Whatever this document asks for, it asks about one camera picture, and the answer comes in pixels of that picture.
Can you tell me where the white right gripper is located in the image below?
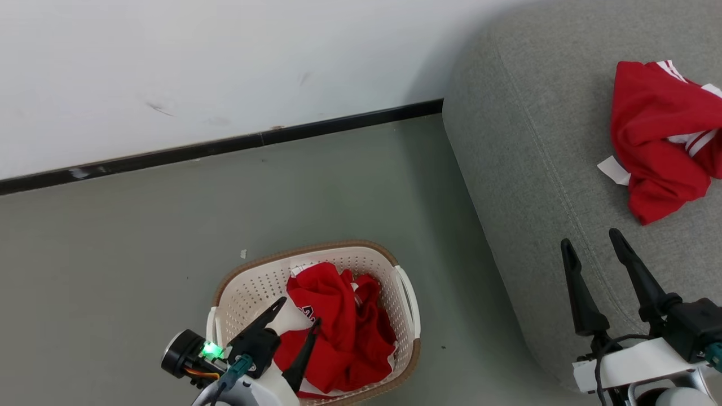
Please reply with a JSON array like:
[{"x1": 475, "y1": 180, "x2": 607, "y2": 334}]
[{"x1": 560, "y1": 228, "x2": 708, "y2": 394}]

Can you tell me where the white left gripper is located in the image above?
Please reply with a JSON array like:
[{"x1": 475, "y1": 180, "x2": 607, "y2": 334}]
[{"x1": 217, "y1": 297, "x2": 323, "y2": 406}]

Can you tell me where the red jersey with black number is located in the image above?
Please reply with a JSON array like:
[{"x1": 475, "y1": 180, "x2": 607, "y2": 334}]
[{"x1": 274, "y1": 262, "x2": 398, "y2": 398}]

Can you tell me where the red garment with white stripes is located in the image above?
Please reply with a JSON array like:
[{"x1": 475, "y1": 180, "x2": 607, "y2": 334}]
[{"x1": 597, "y1": 60, "x2": 722, "y2": 226}]

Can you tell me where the grey fabric sofa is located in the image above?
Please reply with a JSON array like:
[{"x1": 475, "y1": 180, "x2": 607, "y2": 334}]
[{"x1": 442, "y1": 0, "x2": 722, "y2": 392}]

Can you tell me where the cream perforated laundry basket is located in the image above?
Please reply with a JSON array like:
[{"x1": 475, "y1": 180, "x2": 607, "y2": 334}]
[{"x1": 206, "y1": 240, "x2": 421, "y2": 406}]

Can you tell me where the black baseboard strip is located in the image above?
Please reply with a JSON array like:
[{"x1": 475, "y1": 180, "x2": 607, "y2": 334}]
[{"x1": 0, "y1": 99, "x2": 444, "y2": 196}]

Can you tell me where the left teal connector cable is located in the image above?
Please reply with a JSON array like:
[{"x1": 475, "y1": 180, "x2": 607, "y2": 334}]
[{"x1": 192, "y1": 354, "x2": 253, "y2": 406}]

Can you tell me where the thin black right gripper cable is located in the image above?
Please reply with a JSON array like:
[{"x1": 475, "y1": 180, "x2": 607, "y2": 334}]
[{"x1": 592, "y1": 334, "x2": 655, "y2": 406}]

